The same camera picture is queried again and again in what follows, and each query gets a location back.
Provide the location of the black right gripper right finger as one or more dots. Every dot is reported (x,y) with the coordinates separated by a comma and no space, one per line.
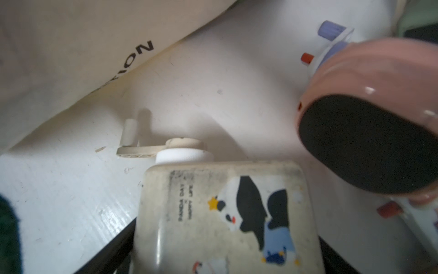
(333,262)

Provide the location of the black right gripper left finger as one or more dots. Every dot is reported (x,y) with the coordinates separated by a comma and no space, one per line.
(115,257)

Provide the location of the white speckled sharpener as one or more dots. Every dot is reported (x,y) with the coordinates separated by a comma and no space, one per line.
(198,216)

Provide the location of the pink face sharpener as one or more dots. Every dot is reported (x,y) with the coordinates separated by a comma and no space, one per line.
(370,115)

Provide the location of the canvas tote bag green handles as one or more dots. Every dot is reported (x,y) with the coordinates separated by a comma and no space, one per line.
(54,53)

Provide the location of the purple sharpener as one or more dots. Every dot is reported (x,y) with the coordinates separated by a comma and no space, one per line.
(339,37)

